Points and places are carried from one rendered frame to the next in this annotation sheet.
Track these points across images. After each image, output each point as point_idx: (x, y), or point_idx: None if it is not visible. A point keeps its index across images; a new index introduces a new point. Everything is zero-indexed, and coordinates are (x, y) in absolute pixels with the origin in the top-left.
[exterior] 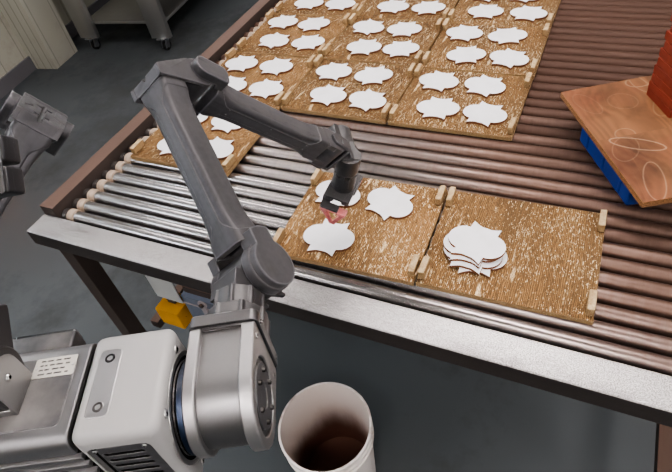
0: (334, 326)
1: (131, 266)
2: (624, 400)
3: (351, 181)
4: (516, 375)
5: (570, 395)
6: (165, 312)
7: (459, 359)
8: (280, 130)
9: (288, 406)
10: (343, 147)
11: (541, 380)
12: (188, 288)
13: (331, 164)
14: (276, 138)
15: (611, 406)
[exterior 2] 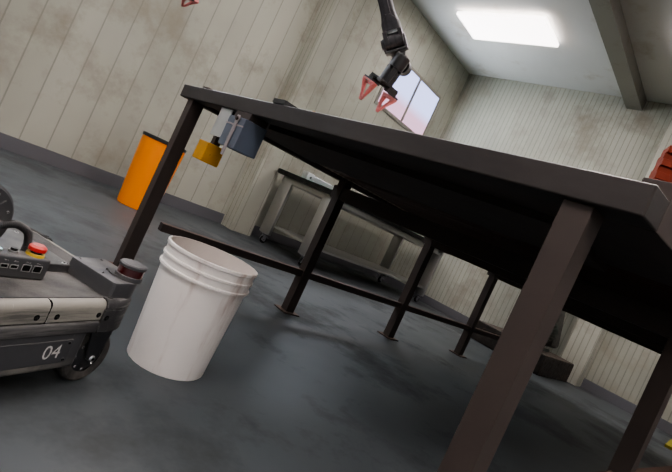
0: (310, 123)
1: (220, 98)
2: (491, 151)
3: (393, 71)
4: (415, 143)
5: (448, 159)
6: (203, 141)
7: (380, 135)
8: None
9: (201, 243)
10: (405, 40)
11: (432, 144)
12: (239, 111)
13: (390, 50)
14: None
15: (477, 165)
